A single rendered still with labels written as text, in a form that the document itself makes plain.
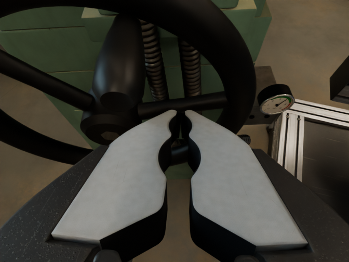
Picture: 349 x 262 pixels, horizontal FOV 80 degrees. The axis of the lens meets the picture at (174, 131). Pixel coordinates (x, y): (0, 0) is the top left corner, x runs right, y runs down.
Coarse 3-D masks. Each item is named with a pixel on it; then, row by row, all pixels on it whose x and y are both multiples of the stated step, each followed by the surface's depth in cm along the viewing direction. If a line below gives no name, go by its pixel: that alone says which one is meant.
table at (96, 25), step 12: (240, 0) 22; (252, 0) 22; (84, 12) 22; (96, 12) 22; (228, 12) 21; (240, 12) 21; (252, 12) 21; (84, 24) 22; (96, 24) 22; (108, 24) 22; (240, 24) 22; (96, 36) 23; (168, 36) 23
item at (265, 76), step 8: (256, 72) 50; (264, 72) 50; (272, 72) 50; (264, 80) 49; (272, 80) 49; (256, 96) 47; (256, 104) 46; (256, 112) 47; (248, 120) 50; (256, 120) 50; (264, 120) 50; (272, 120) 51
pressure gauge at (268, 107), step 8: (264, 88) 40; (272, 88) 39; (280, 88) 39; (288, 88) 39; (264, 96) 40; (272, 96) 38; (280, 96) 38; (288, 96) 38; (264, 104) 40; (272, 104) 40; (280, 104) 41; (288, 104) 41; (264, 112) 42; (272, 112) 43; (280, 112) 42
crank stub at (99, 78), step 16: (128, 16) 12; (112, 32) 11; (128, 32) 11; (112, 48) 10; (128, 48) 10; (96, 64) 10; (112, 64) 9; (128, 64) 9; (144, 64) 10; (96, 80) 9; (112, 80) 9; (128, 80) 9; (144, 80) 10; (96, 96) 10; (112, 96) 9; (128, 96) 9
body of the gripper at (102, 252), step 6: (102, 252) 5; (108, 252) 5; (114, 252) 5; (96, 258) 5; (102, 258) 5; (108, 258) 5; (114, 258) 5; (240, 258) 5; (246, 258) 5; (252, 258) 5
